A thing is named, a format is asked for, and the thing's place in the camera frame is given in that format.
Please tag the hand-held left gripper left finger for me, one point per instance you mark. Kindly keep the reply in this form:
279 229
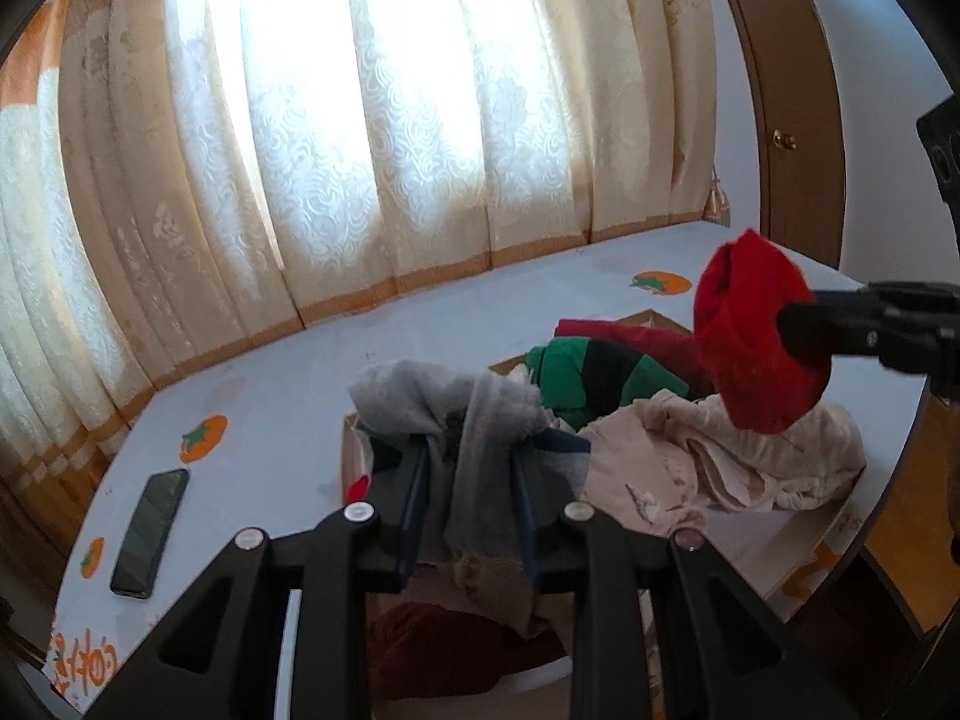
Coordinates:
412 525

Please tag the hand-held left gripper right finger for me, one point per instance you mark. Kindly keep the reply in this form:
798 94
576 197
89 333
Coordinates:
529 532

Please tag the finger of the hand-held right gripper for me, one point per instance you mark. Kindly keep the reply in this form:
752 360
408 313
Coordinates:
840 330
900 292

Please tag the grey underwear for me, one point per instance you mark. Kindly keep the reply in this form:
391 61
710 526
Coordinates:
480 457

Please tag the shallow cardboard box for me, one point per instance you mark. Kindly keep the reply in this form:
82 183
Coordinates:
351 457

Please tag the white pink dotted underwear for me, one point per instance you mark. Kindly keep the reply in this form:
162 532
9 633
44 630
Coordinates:
630 465

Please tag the maroon underwear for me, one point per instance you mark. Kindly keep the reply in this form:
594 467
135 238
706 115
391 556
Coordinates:
442 652

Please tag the beige underwear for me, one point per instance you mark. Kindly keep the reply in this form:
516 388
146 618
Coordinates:
780 457

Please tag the green black striped underwear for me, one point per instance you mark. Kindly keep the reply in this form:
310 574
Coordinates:
562 379

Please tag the dark red grey-trimmed underwear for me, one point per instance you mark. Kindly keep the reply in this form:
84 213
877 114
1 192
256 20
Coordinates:
660 349

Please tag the brass door knob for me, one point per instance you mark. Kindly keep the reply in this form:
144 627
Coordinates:
786 139

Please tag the white orange printed table cover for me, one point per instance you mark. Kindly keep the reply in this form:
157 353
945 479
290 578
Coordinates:
300 405

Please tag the brown wooden door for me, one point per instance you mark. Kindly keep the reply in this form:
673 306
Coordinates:
787 90

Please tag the curtain tassel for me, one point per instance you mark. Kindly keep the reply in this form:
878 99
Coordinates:
716 199

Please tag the black smartphone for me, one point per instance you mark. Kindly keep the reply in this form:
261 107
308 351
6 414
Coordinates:
150 532

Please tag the cream orange patterned curtain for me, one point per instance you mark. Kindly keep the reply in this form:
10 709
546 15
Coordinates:
375 127

